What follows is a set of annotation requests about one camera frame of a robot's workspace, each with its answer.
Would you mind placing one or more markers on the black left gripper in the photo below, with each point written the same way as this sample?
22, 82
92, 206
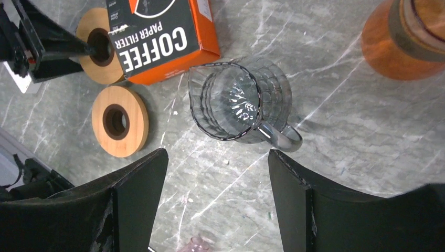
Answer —
38, 46

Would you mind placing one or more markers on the orange glass with wooden band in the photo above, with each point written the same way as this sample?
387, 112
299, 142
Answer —
404, 40

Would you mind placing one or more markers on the orange coffee filter box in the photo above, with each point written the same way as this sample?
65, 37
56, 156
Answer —
155, 40

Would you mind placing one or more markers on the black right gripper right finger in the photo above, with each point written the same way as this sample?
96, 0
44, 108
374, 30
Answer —
317, 214

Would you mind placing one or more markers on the wooden dripper ring holder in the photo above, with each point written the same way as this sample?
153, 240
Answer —
103, 65

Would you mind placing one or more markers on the grey glass pitcher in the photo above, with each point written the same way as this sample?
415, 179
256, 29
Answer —
246, 99

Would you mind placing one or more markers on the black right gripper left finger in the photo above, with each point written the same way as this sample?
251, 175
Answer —
115, 212

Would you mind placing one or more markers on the white small device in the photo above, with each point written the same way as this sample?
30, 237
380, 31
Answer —
25, 84

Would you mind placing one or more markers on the clear pink glass dripper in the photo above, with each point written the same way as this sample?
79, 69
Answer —
196, 244

